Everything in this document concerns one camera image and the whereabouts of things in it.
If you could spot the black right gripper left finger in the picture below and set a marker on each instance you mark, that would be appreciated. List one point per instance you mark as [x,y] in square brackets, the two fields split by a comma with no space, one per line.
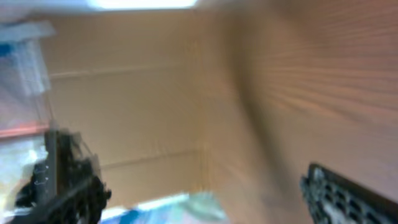
[81,198]

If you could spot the Galaxy S25 Ultra smartphone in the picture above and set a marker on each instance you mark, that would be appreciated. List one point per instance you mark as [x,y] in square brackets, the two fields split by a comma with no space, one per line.
[51,161]

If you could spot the brown cardboard panel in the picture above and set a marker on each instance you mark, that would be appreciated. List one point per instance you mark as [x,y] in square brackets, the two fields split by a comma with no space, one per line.
[133,85]

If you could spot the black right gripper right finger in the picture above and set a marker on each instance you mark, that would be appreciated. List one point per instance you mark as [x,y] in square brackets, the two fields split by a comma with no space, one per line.
[332,198]

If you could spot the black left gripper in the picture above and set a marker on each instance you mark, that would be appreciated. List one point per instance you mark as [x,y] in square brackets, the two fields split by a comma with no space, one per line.
[75,160]

